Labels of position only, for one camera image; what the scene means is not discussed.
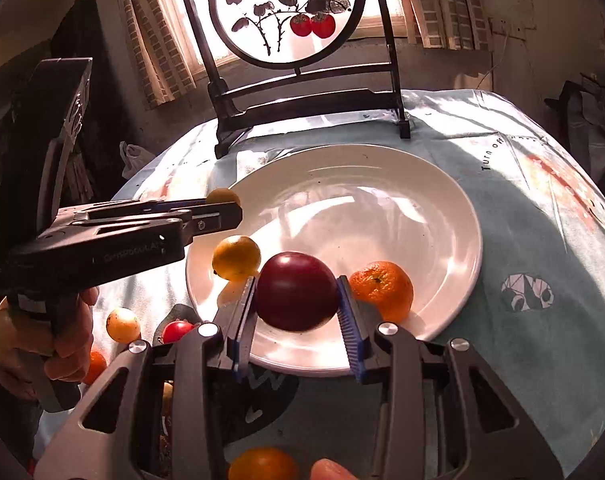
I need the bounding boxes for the small brown-yellow round fruit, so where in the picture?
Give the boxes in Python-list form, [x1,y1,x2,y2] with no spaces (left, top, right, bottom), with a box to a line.
[206,188,240,205]

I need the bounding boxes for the dark red plum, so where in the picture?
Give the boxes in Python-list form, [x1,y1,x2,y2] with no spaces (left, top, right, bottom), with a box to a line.
[252,252,341,333]

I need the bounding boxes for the large orange tangerine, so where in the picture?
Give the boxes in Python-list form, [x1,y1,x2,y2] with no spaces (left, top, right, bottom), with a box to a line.
[228,448,299,480]

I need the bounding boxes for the person's right hand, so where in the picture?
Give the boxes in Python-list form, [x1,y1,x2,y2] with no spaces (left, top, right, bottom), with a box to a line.
[310,458,357,480]

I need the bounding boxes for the person's left hand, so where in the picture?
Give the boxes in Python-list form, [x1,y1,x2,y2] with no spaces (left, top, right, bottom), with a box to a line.
[0,287,100,401]

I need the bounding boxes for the white plastic bag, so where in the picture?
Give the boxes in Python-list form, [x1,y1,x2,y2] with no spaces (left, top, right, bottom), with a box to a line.
[119,141,155,180]

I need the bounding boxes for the small orange mandarin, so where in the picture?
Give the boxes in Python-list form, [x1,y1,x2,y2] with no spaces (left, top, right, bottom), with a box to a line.
[348,261,414,323]

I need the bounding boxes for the red cherry tomato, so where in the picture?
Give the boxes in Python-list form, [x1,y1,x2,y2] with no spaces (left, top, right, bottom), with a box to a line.
[161,320,195,344]
[82,350,107,386]

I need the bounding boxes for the yellow mango-like fruit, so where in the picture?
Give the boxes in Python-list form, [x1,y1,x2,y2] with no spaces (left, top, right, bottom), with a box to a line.
[211,235,261,282]

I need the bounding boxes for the spotted yellow fruit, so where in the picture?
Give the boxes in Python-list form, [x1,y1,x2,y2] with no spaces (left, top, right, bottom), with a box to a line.
[105,308,141,344]

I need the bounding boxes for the white oval plate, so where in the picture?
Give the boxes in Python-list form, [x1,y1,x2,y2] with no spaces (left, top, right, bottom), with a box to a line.
[185,143,485,378]

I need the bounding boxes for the window curtain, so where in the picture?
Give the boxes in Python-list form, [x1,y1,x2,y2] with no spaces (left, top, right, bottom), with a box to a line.
[120,0,200,108]

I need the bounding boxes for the light blue printed tablecloth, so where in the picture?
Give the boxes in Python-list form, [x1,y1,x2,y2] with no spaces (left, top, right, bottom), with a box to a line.
[31,88,605,480]

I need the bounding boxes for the black framed persimmon screen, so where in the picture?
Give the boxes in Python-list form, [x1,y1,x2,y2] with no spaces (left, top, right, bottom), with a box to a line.
[183,0,411,158]

